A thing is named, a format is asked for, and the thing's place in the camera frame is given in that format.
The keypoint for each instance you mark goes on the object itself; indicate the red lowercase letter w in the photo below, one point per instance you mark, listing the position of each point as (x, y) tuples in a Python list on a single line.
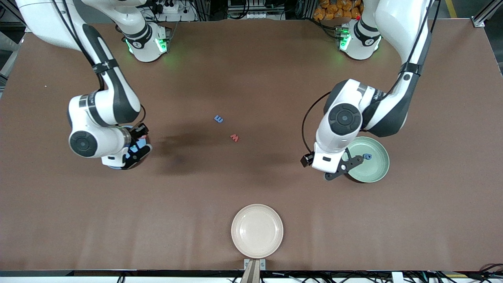
[(234, 138)]

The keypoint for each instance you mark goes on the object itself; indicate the blue lowercase letter m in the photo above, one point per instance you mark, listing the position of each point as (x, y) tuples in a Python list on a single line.
[(219, 118)]

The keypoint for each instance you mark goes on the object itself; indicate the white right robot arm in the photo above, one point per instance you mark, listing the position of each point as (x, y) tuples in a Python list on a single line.
[(102, 106)]

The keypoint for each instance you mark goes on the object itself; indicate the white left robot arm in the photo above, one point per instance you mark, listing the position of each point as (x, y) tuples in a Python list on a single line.
[(393, 23)]

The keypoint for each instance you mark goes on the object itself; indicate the blue plate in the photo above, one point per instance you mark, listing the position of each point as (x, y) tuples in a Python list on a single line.
[(135, 149)]

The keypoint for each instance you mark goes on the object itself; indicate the green plate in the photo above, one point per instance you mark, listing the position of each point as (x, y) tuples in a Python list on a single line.
[(373, 169)]

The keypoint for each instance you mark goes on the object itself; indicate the beige plate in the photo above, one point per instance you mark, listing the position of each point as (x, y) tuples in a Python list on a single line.
[(257, 231)]

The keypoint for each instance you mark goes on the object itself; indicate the white power strip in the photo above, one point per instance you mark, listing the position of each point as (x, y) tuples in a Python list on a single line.
[(175, 8)]

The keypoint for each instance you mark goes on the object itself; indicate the aluminium profile bar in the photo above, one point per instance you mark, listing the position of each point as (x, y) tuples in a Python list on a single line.
[(251, 275)]

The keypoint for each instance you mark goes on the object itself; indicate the orange object pile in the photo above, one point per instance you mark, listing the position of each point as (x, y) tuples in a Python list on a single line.
[(338, 10)]

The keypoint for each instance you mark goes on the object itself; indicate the grey metal bracket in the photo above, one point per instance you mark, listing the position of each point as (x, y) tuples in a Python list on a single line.
[(247, 264)]

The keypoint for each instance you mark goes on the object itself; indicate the aluminium frame post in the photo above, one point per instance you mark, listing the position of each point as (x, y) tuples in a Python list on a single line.
[(23, 25), (485, 13)]

